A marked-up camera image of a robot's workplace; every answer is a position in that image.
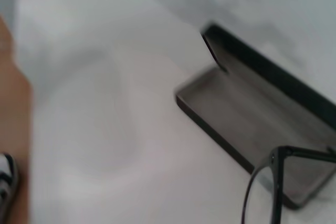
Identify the black white striped shoe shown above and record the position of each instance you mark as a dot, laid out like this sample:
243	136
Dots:
8	179

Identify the black round glasses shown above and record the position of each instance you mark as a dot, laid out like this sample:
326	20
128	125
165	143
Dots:
279	161

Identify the black glasses case grey lining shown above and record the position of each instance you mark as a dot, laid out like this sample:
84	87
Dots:
236	108

